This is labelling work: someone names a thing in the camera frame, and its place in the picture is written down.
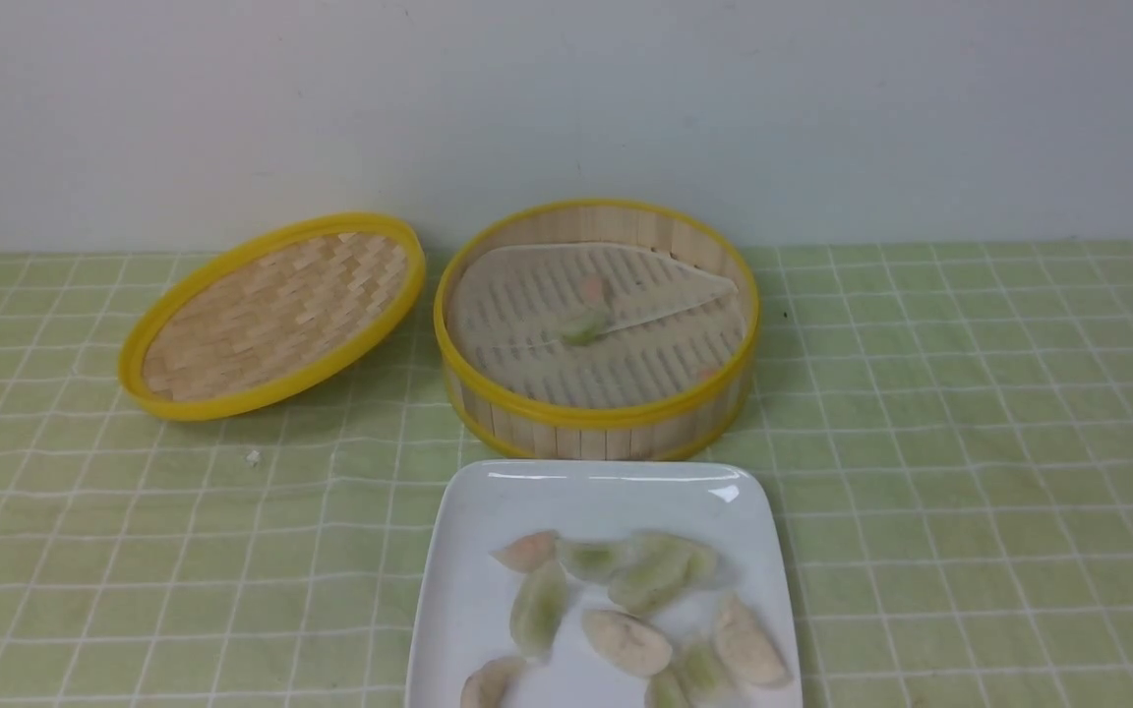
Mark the green dumpling steamer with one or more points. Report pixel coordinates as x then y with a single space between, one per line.
650 584
585 328
703 676

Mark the pink dumpling on plate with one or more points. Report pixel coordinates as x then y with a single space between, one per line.
525 554

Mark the green dumpling plate centre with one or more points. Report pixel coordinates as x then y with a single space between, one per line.
592 562

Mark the white square plate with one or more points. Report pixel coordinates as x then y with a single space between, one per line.
466 594

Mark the green dumpling plate right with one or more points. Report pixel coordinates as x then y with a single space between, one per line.
703 561

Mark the long green dumpling plate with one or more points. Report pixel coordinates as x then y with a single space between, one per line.
540 605

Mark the white dumpling plate middle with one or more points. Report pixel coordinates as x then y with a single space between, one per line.
629 644

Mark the white dumpling plate right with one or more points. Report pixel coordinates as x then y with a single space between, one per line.
744 647

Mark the white dumpling plate bottom-left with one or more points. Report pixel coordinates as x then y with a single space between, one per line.
489 685

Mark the green dumpling plate bottom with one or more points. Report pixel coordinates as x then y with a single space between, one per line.
664 690

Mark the bamboo steamer basket yellow rim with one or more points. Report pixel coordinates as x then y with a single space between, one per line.
674 428

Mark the white steamer liner cloth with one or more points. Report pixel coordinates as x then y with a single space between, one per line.
671 324

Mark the pink dumpling in steamer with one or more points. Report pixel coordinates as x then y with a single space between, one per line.
593 291

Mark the bamboo steamer lid yellow rim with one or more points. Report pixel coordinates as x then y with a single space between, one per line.
273 317

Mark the green checked tablecloth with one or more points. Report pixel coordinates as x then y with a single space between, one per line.
944 432

